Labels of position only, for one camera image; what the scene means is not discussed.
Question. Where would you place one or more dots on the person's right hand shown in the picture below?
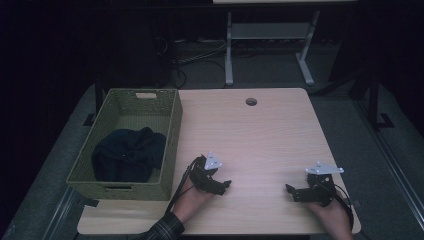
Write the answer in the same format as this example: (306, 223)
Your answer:
(333, 220)

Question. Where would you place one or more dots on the white metal desk frame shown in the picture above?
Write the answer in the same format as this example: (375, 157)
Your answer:
(268, 30)

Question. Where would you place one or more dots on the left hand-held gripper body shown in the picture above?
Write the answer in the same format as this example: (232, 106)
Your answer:
(204, 176)

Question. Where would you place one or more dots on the green woven basket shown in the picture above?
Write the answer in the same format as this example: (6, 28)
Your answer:
(110, 191)

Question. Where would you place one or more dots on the person's left hand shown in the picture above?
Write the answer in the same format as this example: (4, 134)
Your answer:
(190, 203)

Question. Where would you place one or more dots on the black metal stand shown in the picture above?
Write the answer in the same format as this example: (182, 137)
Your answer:
(374, 100)

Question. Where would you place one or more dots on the dark navy beanie hat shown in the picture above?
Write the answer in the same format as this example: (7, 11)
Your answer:
(128, 155)

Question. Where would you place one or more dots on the black tape strip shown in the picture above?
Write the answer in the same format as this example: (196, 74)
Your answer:
(89, 202)

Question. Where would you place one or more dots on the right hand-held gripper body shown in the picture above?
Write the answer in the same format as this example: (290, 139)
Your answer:
(320, 191)

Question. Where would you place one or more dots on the metal floor rail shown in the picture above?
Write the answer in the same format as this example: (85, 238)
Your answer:
(58, 216)
(393, 160)

